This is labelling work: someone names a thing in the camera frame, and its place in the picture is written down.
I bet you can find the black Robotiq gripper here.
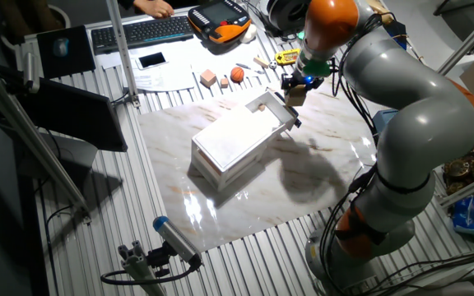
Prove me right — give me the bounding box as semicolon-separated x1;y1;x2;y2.
279;72;325;99

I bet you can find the white plastic drawer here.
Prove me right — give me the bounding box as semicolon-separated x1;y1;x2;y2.
244;90;303;135

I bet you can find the white plastic drawer cabinet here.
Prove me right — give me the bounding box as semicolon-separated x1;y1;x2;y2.
191;107;277;192

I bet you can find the person's right hand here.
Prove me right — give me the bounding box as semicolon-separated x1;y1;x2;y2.
132;0;176;20

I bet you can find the pen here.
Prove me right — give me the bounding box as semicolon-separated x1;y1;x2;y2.
235;62;265;76

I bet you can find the black round spool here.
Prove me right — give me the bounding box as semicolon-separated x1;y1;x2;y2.
267;0;314;32

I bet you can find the printed paper sheet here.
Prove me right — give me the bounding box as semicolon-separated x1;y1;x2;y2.
193;39;263;77
128;44;199;93

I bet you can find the big wooden cube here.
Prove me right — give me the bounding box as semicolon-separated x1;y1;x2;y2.
199;68;218;89

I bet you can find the blue box with knob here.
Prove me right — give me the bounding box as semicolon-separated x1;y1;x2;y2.
371;109;399;135

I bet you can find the orange black teach pendant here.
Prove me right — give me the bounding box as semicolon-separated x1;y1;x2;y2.
187;0;253;45

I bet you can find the blue cloth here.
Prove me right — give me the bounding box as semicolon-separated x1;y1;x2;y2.
384;20;409;51

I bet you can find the beige telephone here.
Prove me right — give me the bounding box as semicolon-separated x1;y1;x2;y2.
366;0;395;25

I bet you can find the white smartphone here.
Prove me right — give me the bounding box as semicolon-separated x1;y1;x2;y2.
135;51;170;71

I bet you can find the black keyboard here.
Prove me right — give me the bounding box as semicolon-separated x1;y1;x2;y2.
91;15;195;56

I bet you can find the bronze antique device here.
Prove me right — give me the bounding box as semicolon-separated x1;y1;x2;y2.
442;130;474;198

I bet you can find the blue tissue pack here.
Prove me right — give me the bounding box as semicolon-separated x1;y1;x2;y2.
452;195;474;237

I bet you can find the black monitor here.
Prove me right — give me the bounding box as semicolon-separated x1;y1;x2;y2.
16;76;129;154

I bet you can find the black mouse pad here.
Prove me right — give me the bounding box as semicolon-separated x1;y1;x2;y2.
35;25;97;80

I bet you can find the short aluminium profile piece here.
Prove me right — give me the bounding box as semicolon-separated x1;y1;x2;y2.
117;240;168;296

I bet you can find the grey monitor base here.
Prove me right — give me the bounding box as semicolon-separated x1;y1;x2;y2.
14;131;99;183

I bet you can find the blue computer mouse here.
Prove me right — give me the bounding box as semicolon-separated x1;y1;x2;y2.
52;37;71;58

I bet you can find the round white rimmed bin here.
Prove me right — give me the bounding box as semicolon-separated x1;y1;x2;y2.
0;3;72;53

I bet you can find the black cable bundle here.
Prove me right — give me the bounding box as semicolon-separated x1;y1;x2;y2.
318;57;380;296

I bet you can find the aluminium frame strut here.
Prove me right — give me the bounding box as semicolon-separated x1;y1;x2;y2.
438;168;474;209
0;57;94;225
434;2;474;80
105;0;142;109

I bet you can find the silver camera with blue cap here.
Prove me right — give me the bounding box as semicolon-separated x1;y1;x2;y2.
152;215;204;266

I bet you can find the black camera bracket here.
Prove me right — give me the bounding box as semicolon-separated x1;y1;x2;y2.
146;242;173;279

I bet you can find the black camera cable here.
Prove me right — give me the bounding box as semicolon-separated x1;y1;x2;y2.
100;254;202;287

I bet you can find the silver bar camera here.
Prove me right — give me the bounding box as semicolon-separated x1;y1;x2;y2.
22;52;41;95

